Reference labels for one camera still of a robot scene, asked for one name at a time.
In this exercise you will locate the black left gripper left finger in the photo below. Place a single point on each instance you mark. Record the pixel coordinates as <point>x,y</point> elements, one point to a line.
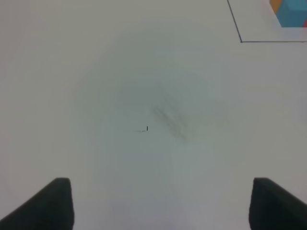
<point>49,209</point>

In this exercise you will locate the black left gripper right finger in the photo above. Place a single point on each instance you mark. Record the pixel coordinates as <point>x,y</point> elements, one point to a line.
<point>274,208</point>

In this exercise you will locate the blue template cube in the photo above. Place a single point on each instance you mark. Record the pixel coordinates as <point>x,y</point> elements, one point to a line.
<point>292,13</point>

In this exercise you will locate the orange template cube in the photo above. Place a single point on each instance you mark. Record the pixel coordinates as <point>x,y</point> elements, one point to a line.
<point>275,5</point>

